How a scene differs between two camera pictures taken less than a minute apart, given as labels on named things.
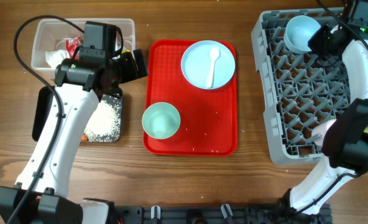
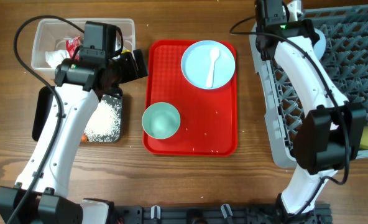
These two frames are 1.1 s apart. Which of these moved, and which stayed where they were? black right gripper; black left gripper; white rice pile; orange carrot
Moved: black right gripper
Stayed: black left gripper; orange carrot; white rice pile
